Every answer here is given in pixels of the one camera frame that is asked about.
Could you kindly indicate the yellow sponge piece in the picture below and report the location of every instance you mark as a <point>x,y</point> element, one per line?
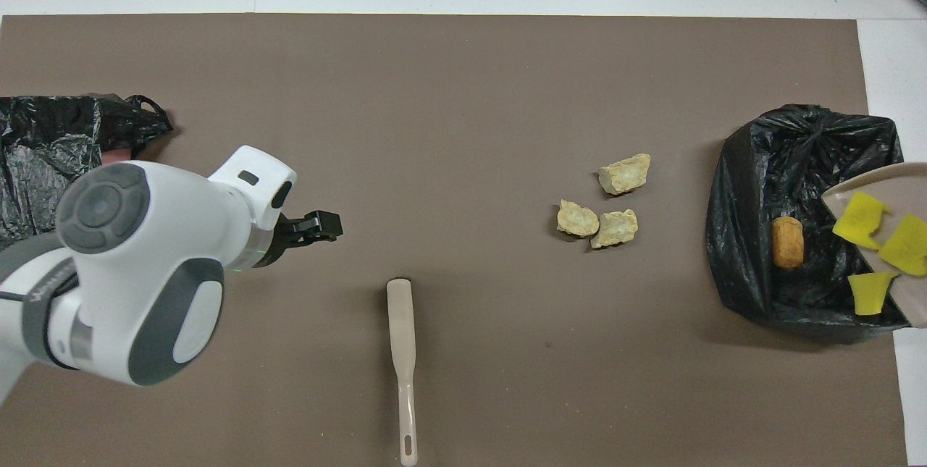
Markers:
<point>871,293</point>
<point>860,219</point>
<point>905,246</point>

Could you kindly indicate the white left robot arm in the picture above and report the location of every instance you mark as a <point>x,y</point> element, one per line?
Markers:
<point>166,235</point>

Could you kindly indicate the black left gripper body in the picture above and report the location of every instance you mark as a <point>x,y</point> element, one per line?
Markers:
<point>282,242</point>

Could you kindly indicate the pink box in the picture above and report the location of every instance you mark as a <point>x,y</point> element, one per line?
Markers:
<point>116,156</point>

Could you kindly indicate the beige plastic dustpan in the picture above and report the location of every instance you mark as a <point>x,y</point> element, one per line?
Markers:
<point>905,181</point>

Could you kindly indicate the beige foam chunk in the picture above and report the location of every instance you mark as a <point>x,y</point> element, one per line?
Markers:
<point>624,174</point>
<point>578,219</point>
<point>615,229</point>

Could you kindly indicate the black bag lined trash bin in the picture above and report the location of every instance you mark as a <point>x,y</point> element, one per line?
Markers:
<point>753,184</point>

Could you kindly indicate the brown table mat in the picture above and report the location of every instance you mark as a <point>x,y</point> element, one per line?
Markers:
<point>463,90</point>

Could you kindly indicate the beige hand brush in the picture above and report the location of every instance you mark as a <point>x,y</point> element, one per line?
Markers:
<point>400,322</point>

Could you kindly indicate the black bag bin with pink box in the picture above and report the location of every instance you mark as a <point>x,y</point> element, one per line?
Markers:
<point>43,141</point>

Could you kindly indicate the orange-brown sponge lump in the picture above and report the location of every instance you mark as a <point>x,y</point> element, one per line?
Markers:
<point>788,242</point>

